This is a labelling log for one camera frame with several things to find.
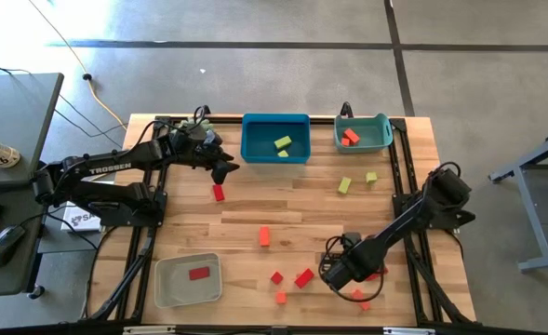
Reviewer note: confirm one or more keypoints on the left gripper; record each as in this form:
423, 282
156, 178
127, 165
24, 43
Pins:
213, 152

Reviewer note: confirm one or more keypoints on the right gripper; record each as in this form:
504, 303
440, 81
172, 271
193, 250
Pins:
348, 272

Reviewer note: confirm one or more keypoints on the red rectangular block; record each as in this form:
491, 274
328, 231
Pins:
218, 192
304, 278
373, 277
199, 273

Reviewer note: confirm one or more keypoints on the orange rectangular block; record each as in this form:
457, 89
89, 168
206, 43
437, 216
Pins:
352, 136
264, 236
365, 306

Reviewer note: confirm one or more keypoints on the small green cube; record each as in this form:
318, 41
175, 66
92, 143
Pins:
371, 177
283, 154

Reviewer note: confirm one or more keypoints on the green rectangular block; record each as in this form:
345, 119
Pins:
283, 142
344, 185

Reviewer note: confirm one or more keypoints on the small red cube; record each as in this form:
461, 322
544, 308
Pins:
276, 278

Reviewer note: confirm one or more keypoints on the small orange cube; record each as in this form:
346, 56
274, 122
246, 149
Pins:
345, 142
281, 298

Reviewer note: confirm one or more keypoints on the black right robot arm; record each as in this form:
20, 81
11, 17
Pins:
404, 218

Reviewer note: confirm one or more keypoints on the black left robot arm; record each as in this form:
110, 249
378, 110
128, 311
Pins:
110, 166

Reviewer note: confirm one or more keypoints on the blue plastic bin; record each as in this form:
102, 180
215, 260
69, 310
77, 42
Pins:
259, 139

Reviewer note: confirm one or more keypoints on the green potted plant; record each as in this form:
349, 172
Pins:
191, 124

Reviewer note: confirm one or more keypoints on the light grey plastic tray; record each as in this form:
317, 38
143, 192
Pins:
176, 288

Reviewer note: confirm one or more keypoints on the teal plastic bin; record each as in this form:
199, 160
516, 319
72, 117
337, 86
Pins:
371, 135

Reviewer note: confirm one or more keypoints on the white printed box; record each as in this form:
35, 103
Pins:
76, 222

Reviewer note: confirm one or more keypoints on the light grey desk top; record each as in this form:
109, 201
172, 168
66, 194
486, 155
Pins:
17, 125

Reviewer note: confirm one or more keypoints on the black desk caster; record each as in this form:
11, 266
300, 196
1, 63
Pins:
36, 292

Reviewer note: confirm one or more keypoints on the black computer mouse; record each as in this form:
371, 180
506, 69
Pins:
6, 244

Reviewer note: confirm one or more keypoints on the dark grey desk top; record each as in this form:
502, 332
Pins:
17, 274

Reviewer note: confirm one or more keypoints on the silver metal bracket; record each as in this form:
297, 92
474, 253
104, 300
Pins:
408, 331
149, 330

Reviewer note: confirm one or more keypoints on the black table-level camera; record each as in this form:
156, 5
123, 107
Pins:
279, 330

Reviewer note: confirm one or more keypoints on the black aluminium rig frame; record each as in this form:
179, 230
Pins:
322, 120

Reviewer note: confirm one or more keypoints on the black frame bracket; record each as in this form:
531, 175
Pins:
347, 113

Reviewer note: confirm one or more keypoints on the grey metal table frame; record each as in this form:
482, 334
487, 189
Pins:
534, 205

